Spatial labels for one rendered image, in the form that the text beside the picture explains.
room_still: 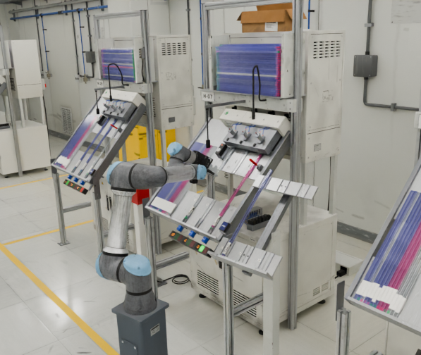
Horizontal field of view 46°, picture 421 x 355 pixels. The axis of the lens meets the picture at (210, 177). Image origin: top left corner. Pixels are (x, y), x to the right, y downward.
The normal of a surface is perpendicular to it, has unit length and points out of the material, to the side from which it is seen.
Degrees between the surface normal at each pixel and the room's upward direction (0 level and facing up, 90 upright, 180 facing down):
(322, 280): 90
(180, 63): 90
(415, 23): 90
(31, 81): 90
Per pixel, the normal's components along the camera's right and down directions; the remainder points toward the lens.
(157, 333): 0.80, 0.15
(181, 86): 0.63, 0.20
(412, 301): -0.56, -0.55
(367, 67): -0.77, 0.20
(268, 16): -0.72, -0.04
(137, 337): -0.60, 0.24
